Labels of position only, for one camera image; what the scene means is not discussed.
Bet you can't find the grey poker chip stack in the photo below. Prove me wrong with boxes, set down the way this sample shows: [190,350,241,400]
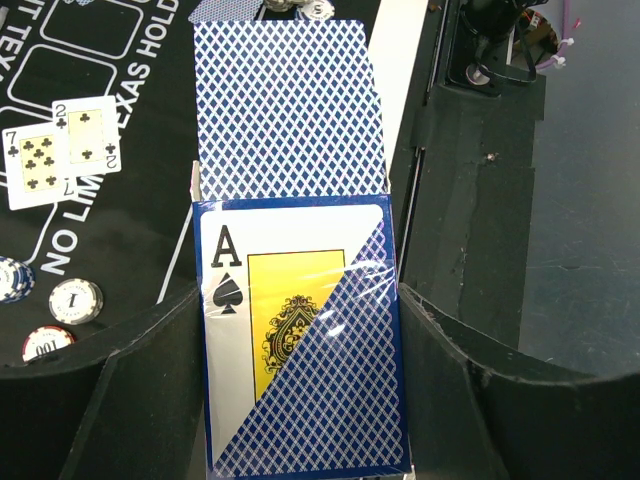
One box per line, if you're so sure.
[48,278,104,325]

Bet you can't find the two of clubs card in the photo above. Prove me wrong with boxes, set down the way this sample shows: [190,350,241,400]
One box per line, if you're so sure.
[52,95,122,178]

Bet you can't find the blue backed playing cards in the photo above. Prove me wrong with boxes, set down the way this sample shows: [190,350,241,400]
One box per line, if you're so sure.
[194,20,388,201]

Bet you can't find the seven of clubs card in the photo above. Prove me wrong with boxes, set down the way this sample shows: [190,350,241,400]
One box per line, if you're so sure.
[1,122,77,211]

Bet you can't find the blue playing card deck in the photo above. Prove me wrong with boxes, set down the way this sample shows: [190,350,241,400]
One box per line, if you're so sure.
[191,167,411,479]

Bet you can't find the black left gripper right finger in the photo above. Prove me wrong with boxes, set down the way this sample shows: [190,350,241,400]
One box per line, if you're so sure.
[398,285,639,479]

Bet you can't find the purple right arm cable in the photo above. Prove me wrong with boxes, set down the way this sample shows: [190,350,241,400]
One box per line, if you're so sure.
[534,0,581,71]

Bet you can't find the red poker chip stack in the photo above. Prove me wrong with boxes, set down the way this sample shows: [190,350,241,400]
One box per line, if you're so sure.
[21,326,75,362]

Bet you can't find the black poker felt mat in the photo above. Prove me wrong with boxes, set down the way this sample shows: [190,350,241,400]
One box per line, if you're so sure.
[0,0,386,369]

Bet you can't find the dealt cards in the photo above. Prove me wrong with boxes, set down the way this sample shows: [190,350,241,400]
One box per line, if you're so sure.
[188,0,263,24]

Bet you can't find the blue poker chip stack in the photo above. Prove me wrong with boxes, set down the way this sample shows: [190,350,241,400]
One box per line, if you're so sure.
[1,256,35,304]

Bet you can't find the grey chips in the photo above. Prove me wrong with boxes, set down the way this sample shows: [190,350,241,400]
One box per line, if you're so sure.
[263,0,308,13]

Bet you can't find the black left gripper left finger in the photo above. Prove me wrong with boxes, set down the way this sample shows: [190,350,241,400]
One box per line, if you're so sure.
[1,285,203,479]

